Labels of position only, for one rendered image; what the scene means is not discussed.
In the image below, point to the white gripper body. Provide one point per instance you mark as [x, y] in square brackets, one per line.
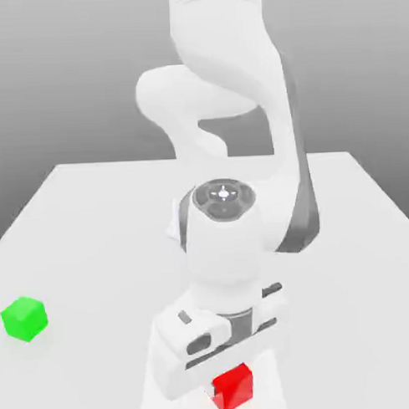
[195, 375]

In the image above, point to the small red cube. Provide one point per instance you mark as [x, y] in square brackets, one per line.
[236, 387]

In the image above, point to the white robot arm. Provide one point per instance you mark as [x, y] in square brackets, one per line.
[223, 254]

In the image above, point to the small green cube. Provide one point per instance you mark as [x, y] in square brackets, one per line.
[24, 319]

